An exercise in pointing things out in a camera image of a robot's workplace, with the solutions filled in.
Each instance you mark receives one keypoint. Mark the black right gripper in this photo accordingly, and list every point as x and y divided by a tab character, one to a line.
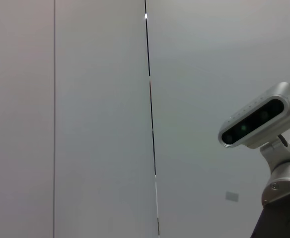
281	218

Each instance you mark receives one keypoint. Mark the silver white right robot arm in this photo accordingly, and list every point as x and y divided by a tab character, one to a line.
284	171

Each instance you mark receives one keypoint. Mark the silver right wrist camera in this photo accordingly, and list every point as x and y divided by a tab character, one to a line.
259	119

